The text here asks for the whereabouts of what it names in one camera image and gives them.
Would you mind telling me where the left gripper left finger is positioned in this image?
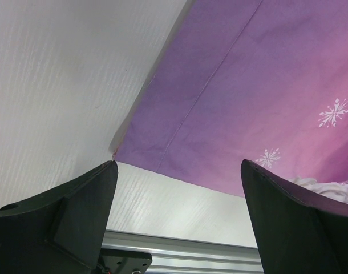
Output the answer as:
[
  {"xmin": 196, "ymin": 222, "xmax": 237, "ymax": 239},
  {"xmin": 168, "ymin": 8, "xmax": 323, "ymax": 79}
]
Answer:
[{"xmin": 0, "ymin": 161, "xmax": 118, "ymax": 273}]

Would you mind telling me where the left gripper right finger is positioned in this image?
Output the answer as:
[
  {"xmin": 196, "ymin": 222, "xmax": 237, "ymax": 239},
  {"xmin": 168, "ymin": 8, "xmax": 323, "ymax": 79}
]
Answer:
[{"xmin": 241, "ymin": 160, "xmax": 348, "ymax": 274}]

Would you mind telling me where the purple printed placemat cloth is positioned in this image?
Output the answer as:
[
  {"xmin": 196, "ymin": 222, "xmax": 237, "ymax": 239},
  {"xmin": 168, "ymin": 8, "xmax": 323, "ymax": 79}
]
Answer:
[{"xmin": 115, "ymin": 1, "xmax": 348, "ymax": 196}]

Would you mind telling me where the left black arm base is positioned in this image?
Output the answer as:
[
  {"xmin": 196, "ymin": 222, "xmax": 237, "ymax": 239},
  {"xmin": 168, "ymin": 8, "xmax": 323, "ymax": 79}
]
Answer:
[{"xmin": 91, "ymin": 248, "xmax": 152, "ymax": 274}]

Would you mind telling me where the aluminium mounting rail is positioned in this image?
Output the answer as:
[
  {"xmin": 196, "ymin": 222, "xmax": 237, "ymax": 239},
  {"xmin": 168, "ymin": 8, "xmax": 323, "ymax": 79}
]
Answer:
[{"xmin": 102, "ymin": 231, "xmax": 264, "ymax": 273}]

